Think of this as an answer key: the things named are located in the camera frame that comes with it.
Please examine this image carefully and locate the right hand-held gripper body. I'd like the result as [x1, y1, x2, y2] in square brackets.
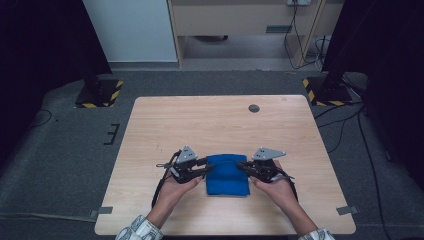
[250, 146, 288, 184]

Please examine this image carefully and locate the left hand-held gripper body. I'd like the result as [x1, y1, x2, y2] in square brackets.
[155, 144, 201, 185]

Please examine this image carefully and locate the blue cloth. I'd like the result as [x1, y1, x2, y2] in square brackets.
[204, 153, 251, 198]

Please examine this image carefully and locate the person's left hand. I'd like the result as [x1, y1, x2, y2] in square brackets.
[156, 174, 204, 218]

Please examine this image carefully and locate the person's right hand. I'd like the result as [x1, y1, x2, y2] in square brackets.
[249, 159, 300, 214]

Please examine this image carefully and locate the grey tape strip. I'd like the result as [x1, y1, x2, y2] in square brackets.
[335, 205, 361, 216]
[88, 206, 114, 220]

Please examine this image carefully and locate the black stand base hazard tape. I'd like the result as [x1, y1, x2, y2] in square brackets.
[301, 75, 354, 108]
[74, 78, 125, 110]

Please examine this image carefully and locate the dark round base under desk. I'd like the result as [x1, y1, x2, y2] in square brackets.
[192, 34, 230, 44]

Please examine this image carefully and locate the white panel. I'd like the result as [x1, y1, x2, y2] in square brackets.
[81, 0, 178, 64]

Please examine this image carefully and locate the black curtain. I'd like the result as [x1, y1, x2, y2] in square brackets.
[0, 0, 113, 169]
[321, 0, 424, 183]

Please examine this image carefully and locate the right hand-held gripper black cable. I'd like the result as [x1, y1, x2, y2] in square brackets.
[275, 166, 300, 203]

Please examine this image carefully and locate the hand-held gripper black cable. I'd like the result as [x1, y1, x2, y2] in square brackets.
[151, 149, 183, 210]
[275, 166, 300, 203]

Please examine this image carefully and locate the left hand-held gripper black cable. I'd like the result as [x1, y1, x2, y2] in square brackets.
[151, 149, 183, 210]

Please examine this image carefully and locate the long black floor cable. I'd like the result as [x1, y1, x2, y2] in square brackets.
[356, 109, 389, 240]

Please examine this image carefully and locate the black power cable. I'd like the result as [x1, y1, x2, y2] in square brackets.
[283, 2, 326, 72]

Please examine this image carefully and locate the thin black floor cable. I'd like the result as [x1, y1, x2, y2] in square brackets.
[31, 108, 54, 129]

